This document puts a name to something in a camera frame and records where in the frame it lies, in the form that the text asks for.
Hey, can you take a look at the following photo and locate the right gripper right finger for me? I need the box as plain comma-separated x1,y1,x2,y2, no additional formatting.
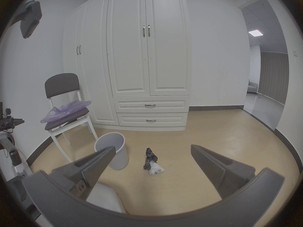
191,144,256,201

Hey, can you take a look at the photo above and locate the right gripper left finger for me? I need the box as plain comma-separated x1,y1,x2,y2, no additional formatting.
51,146,116,200

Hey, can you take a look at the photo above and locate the purple plastic bag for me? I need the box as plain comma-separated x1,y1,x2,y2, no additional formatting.
40,100,92,123

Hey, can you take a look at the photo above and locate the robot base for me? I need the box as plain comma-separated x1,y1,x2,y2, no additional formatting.
0,159,129,222

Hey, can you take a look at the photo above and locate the white trash bin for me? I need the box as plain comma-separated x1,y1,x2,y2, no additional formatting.
94,132,129,170

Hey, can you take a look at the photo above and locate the crumpled black plastic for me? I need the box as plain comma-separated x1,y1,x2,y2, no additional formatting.
143,148,158,171

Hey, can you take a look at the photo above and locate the white chair with grey pads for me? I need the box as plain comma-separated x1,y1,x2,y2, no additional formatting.
45,73,98,163

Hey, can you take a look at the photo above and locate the clear printed wrapper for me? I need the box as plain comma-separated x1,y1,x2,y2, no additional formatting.
148,163,164,175

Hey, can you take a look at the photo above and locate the grey sofa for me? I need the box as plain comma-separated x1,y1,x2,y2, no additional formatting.
247,79,258,94

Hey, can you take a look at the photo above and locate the grey curtain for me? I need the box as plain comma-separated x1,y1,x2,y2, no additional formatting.
258,52,290,105

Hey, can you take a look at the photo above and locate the white wardrobe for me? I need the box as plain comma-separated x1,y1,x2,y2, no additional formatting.
63,0,192,132

